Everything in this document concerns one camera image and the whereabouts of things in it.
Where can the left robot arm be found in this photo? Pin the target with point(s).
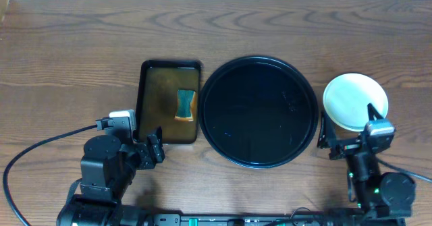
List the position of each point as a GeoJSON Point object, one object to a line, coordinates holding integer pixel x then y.
{"type": "Point", "coordinates": [108, 167]}

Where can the black round serving tray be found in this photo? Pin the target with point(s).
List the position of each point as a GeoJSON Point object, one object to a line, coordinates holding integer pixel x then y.
{"type": "Point", "coordinates": [258, 112]}

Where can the green and yellow sponge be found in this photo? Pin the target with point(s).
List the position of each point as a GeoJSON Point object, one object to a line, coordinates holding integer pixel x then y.
{"type": "Point", "coordinates": [186, 105]}

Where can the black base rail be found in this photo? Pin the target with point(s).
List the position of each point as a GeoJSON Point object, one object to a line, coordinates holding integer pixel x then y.
{"type": "Point", "coordinates": [254, 220]}

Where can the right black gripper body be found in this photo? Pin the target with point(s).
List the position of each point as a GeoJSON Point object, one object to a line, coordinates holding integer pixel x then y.
{"type": "Point", "coordinates": [347, 149]}

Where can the light blue plate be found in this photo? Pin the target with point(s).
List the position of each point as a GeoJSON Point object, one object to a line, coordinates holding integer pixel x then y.
{"type": "Point", "coordinates": [346, 97]}

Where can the black rectangular water tray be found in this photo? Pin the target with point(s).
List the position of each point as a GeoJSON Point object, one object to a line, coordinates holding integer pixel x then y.
{"type": "Point", "coordinates": [160, 80]}

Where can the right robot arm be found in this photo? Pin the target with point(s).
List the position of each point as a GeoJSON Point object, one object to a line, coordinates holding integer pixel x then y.
{"type": "Point", "coordinates": [380, 195]}

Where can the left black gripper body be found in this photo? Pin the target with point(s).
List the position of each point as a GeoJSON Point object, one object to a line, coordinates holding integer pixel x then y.
{"type": "Point", "coordinates": [148, 152]}

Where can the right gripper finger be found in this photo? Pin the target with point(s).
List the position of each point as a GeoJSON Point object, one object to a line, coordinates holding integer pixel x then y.
{"type": "Point", "coordinates": [327, 137]}
{"type": "Point", "coordinates": [373, 114]}

